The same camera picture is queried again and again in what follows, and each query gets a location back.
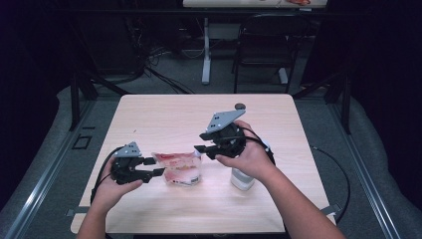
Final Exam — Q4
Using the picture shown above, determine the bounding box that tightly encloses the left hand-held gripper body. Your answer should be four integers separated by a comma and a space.
110, 141, 147, 185

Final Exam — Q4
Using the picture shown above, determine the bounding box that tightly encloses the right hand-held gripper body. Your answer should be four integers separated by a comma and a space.
205, 109, 247, 159

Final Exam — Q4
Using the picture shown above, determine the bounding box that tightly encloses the red and white spout pouch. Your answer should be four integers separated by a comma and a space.
151, 150, 203, 187

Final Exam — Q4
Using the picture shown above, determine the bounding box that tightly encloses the white flip-lid container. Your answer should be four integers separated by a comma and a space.
230, 138, 272, 192

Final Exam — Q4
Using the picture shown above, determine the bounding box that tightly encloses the person's left hand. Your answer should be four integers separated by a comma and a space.
92, 160, 144, 213

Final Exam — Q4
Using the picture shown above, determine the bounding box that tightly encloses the person's right hand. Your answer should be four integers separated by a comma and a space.
215, 119, 277, 182

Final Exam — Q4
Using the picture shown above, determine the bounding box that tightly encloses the grey tape strip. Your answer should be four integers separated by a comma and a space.
320, 202, 342, 217
65, 205, 91, 217

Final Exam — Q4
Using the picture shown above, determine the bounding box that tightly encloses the white-legged desk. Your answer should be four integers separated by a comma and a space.
182, 0, 327, 86

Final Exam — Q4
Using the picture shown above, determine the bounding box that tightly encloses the black metal stand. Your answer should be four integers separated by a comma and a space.
292, 68, 352, 135
68, 71, 130, 132

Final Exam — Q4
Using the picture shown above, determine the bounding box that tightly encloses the black folding chair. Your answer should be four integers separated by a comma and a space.
232, 13, 313, 95

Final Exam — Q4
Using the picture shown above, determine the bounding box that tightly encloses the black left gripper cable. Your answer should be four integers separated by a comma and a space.
90, 145, 124, 205

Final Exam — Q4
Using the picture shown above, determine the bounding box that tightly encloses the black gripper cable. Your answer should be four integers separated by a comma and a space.
90, 145, 124, 205
243, 127, 351, 227

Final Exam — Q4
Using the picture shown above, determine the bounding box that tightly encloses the black floor socket frame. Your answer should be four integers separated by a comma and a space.
72, 133, 94, 150

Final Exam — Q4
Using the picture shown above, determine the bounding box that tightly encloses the bundle of floor cables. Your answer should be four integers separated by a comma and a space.
125, 16, 197, 96

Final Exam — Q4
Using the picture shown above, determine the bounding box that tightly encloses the aluminium floor rail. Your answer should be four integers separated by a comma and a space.
326, 99, 402, 239
3, 99, 98, 239

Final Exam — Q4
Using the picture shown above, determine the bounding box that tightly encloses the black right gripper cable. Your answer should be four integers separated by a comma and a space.
243, 127, 351, 227

